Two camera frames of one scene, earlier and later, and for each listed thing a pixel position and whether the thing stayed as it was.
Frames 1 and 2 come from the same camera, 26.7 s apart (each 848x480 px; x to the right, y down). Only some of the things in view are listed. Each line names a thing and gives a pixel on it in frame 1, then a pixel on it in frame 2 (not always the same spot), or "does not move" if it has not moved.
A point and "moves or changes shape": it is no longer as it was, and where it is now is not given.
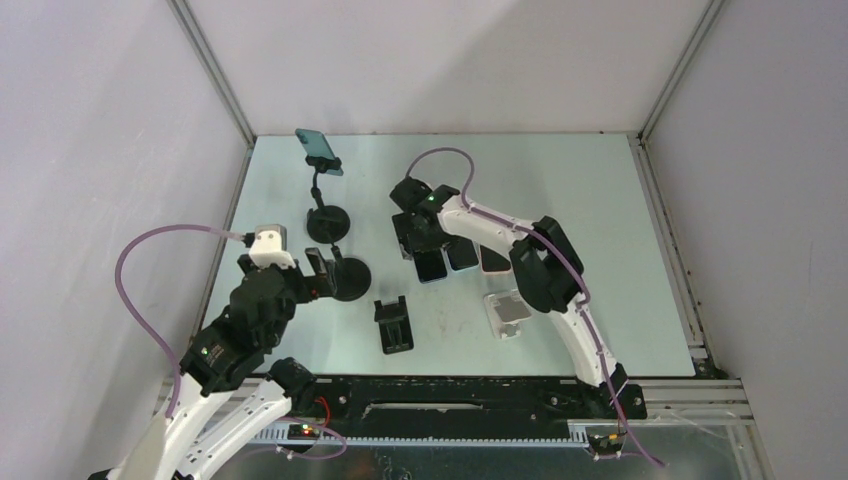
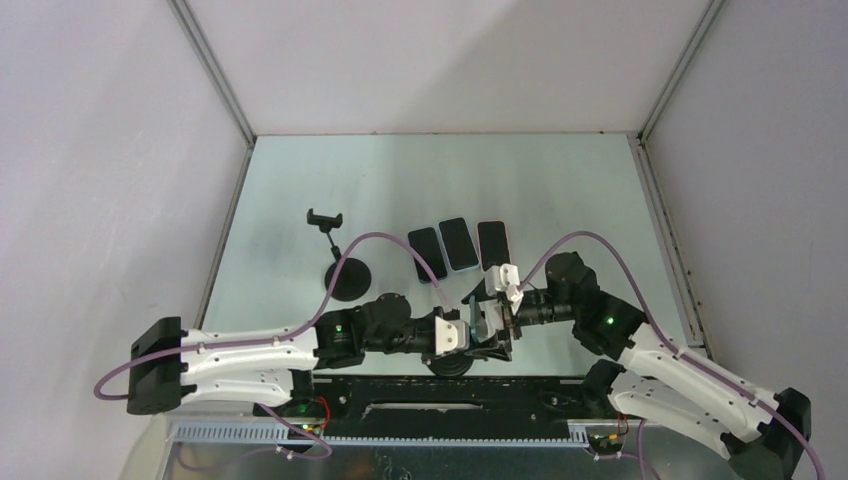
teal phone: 319,153 → 473,317
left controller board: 302,431 does not move
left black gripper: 313,287 → 430,319
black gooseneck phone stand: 328,224 → 451,364
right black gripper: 406,225 → 498,346
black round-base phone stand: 352,278 does not move
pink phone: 493,262 moves or changes shape
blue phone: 430,265 does not move
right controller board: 606,443 does not move
